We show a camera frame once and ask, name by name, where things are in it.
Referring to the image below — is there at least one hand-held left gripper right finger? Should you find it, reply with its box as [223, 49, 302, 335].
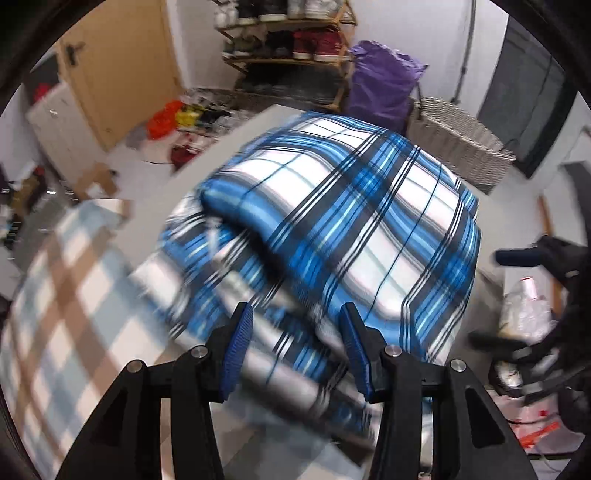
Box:
[339, 302, 539, 480]

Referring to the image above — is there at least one wooden door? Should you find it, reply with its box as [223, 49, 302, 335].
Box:
[58, 0, 185, 153]

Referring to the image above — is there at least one purple bag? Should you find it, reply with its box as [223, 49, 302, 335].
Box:
[346, 39, 428, 134]

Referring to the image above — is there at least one dark wall panel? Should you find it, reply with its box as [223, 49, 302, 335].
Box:
[478, 18, 578, 178]

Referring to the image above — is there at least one checkered blanket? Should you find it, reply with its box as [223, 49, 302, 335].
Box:
[0, 198, 259, 480]

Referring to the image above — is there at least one wooden shoe rack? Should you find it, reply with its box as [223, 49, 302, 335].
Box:
[215, 0, 358, 112]

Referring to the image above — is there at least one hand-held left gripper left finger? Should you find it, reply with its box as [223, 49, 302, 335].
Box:
[55, 302, 254, 480]

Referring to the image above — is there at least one white wardrobe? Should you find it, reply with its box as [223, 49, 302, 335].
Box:
[25, 83, 112, 185]

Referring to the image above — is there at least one flat cardboard piece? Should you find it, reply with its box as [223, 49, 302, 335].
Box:
[74, 164, 118, 199]

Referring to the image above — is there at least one red plastic bag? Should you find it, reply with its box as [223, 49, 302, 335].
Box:
[147, 99, 185, 139]

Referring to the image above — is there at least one grey wicker basket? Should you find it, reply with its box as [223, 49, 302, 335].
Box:
[406, 96, 517, 195]

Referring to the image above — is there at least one clear plastic bag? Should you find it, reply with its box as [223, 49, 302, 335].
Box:
[501, 277, 555, 342]

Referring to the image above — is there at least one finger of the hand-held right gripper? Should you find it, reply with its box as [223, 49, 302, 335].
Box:
[468, 332, 555, 365]
[495, 235, 578, 278]

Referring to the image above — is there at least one blue plaid shirt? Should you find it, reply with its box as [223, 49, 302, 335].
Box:
[131, 111, 481, 444]

